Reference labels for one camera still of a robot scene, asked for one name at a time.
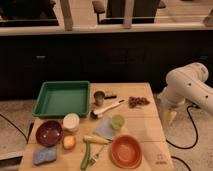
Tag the dark cabinet counter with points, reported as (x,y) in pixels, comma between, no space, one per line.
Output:
(29,60)

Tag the green plastic tray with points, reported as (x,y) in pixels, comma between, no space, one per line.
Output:
(58,98)

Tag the blue sponge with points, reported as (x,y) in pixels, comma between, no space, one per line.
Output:
(44,155)

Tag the light green cup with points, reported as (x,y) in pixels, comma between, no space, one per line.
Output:
(117,121)

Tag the dark red grape bunch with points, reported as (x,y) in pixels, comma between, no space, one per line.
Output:
(137,101)

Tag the white round container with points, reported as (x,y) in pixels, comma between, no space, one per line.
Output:
(71,122)

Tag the dark maroon bowl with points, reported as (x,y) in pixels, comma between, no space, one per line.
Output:
(49,133)

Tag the white handled dish brush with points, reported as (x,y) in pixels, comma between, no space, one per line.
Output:
(98,113)

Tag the orange red bowl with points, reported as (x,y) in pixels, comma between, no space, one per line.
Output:
(125,152)

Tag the green cucumber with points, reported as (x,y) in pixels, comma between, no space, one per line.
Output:
(86,157)

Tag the metal fork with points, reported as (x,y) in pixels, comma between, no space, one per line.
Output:
(95,157)

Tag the dark office chair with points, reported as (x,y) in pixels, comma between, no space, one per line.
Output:
(127,11)

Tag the metal measuring cup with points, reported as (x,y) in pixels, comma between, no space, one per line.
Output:
(101,96)

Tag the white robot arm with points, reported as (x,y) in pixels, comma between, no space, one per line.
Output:
(185,83)

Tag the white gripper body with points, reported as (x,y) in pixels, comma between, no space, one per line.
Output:
(170,99)

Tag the grey blue cloth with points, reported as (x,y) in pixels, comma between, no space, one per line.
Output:
(104,128)

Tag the yellow orange fruit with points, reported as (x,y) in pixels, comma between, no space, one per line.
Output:
(69,142)

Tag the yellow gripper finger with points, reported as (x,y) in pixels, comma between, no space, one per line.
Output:
(170,116)

